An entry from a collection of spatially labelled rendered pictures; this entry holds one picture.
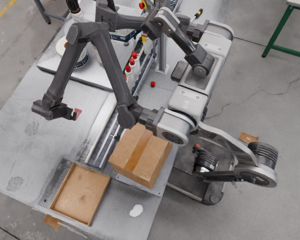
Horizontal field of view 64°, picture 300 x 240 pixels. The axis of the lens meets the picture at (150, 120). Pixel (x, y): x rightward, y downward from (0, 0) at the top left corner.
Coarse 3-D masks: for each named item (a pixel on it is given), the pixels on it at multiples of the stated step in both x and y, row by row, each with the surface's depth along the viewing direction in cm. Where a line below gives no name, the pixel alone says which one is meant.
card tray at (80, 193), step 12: (72, 168) 153; (84, 168) 153; (72, 180) 150; (84, 180) 150; (96, 180) 149; (108, 180) 146; (60, 192) 147; (72, 192) 147; (84, 192) 146; (96, 192) 146; (60, 204) 144; (72, 204) 144; (84, 204) 144; (96, 204) 143; (72, 216) 141; (84, 216) 141
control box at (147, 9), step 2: (142, 0) 141; (144, 0) 139; (154, 0) 129; (166, 0) 132; (168, 0) 132; (170, 0) 134; (142, 2) 142; (144, 2) 140; (146, 2) 138; (150, 2) 134; (166, 2) 133; (168, 2) 133; (170, 2) 135; (146, 4) 140; (152, 4) 133; (166, 4) 134; (168, 4) 135; (146, 6) 141; (148, 6) 139; (154, 6) 132; (166, 6) 135; (168, 6) 136; (144, 8) 144; (146, 8) 142; (148, 8) 140; (168, 8) 137; (146, 10) 144; (148, 10) 142; (148, 12) 143
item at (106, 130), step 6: (174, 6) 203; (156, 42) 187; (144, 54) 183; (150, 54) 183; (144, 66) 178; (132, 90) 170; (114, 114) 163; (108, 126) 159; (114, 126) 159; (102, 132) 158; (108, 132) 157; (114, 132) 157; (102, 138) 156; (108, 144) 154; (96, 150) 153; (102, 150) 152; (90, 156) 151; (96, 156) 151; (102, 156) 151; (90, 162) 149
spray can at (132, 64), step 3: (129, 60) 156; (132, 60) 155; (129, 63) 160; (132, 63) 157; (135, 63) 159; (132, 66) 158; (135, 66) 159; (132, 69) 161; (135, 69) 162; (135, 72) 164; (135, 75) 167; (138, 78) 173
